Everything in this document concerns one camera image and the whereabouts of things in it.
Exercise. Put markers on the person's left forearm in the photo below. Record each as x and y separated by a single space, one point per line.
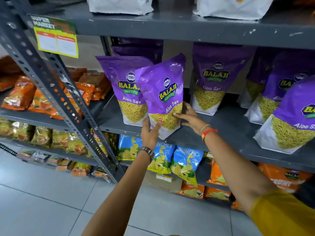
123 194

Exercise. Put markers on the orange chips packet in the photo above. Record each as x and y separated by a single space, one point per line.
216 174
192 191
283 178
236 205
217 194

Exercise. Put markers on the person's right forearm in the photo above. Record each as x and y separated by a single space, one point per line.
233 169

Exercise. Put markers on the blue chips packet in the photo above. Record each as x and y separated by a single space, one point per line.
129 148
161 158
185 163

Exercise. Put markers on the row of clear orange packets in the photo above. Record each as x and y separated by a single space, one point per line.
78 168

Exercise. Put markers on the green yellow shelf sign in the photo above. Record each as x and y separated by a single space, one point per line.
55 36

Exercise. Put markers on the person's left thumb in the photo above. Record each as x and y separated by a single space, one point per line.
158 126

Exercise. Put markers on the pile of orange packets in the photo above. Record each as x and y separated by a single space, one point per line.
22 93

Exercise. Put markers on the cardboard box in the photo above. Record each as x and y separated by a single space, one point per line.
150 183

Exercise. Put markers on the person's right hand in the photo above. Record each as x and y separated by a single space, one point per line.
195 121

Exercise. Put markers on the white bag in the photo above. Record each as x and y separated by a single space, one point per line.
233 7
120 4

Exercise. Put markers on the yellow sleeve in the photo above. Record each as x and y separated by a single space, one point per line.
283 216

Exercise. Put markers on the purple snack packet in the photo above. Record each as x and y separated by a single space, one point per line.
161 88

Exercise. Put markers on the thin gold bangle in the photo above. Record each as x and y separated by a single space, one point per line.
204 127

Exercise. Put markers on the grey metal shelf rack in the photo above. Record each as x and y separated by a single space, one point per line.
172 24

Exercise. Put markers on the person's left hand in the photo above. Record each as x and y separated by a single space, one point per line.
149 136

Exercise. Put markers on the metal wristwatch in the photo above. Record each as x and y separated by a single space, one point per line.
147 151

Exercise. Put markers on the black ribbed strip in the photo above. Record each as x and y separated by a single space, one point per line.
7 149

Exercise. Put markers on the grey perforated shelf rack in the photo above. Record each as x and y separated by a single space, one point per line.
46 78

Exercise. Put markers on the person's right thumb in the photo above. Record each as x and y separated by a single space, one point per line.
182 115

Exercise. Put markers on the row of purple packets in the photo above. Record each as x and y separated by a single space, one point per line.
216 71

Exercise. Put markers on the row of yellow green packets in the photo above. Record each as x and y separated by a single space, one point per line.
59 140

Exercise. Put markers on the yellow price label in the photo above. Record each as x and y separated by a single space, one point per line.
163 178

